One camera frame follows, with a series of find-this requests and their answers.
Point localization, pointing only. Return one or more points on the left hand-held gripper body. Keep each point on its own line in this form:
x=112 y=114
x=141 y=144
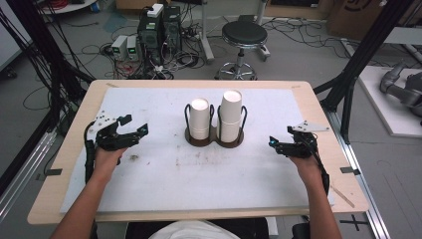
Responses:
x=111 y=139

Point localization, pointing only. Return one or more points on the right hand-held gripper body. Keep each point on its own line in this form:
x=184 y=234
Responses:
x=300 y=148

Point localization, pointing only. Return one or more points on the person's right hand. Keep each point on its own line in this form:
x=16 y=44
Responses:
x=307 y=169

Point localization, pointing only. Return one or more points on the person's left hand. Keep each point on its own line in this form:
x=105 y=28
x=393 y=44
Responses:
x=106 y=161

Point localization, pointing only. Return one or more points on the black tape strip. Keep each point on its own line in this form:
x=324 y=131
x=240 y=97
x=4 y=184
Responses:
x=53 y=172
x=349 y=170

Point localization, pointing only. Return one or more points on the white foam mat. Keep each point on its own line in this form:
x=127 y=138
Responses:
x=166 y=182

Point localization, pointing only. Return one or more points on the grey power supply unit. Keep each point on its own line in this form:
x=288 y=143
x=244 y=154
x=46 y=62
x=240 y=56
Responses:
x=132 y=48
x=119 y=47

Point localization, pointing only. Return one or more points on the black chair part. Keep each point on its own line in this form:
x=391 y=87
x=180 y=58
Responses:
x=300 y=231

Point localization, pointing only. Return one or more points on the black computer tower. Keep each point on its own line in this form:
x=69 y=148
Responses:
x=151 y=36
x=172 y=28

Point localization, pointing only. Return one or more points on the person's dark pants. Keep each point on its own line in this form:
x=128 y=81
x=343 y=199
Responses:
x=252 y=227

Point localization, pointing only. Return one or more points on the white floor board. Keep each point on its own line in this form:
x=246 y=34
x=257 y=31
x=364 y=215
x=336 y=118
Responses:
x=381 y=106

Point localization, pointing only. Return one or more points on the black round stool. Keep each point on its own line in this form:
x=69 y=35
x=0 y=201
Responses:
x=244 y=33

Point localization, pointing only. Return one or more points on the person's white shirt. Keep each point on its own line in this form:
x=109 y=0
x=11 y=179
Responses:
x=192 y=230

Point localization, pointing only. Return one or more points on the small white box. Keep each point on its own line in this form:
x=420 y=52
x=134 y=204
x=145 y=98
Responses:
x=155 y=10

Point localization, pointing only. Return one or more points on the cardboard box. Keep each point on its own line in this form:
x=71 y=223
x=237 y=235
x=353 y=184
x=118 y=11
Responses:
x=351 y=20

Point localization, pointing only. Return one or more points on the white round table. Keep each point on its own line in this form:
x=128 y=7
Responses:
x=69 y=6

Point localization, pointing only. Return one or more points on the aluminium rail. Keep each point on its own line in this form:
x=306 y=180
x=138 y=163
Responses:
x=365 y=199
x=23 y=172

